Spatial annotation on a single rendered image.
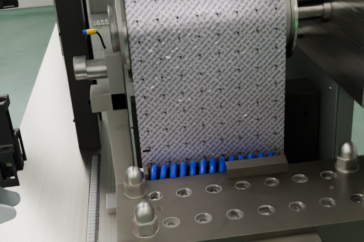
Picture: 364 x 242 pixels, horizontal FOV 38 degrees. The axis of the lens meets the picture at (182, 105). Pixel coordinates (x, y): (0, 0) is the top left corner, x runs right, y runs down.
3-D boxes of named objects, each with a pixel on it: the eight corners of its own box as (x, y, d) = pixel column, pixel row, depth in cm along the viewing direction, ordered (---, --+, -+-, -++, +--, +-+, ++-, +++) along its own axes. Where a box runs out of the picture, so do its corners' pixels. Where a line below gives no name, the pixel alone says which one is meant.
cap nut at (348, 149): (331, 162, 84) (332, 137, 83) (353, 159, 85) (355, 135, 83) (340, 174, 81) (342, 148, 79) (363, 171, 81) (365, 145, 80)
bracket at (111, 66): (104, 198, 102) (82, 47, 90) (138, 195, 103) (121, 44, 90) (104, 214, 98) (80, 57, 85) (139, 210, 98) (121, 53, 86)
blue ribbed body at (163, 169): (149, 180, 87) (147, 161, 86) (277, 164, 89) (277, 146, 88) (150, 191, 84) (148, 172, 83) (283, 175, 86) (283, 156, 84)
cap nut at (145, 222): (132, 223, 73) (128, 196, 71) (158, 220, 73) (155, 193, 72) (132, 241, 70) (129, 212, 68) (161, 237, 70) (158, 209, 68)
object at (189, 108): (142, 168, 87) (131, 61, 79) (283, 151, 89) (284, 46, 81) (142, 169, 86) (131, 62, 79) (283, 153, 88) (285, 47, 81)
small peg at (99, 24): (91, 18, 84) (92, 26, 83) (109, 17, 84) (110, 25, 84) (92, 22, 85) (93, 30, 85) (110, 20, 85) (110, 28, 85)
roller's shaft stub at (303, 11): (279, 21, 88) (280, -5, 86) (320, 18, 89) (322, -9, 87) (287, 29, 84) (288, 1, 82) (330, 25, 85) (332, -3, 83)
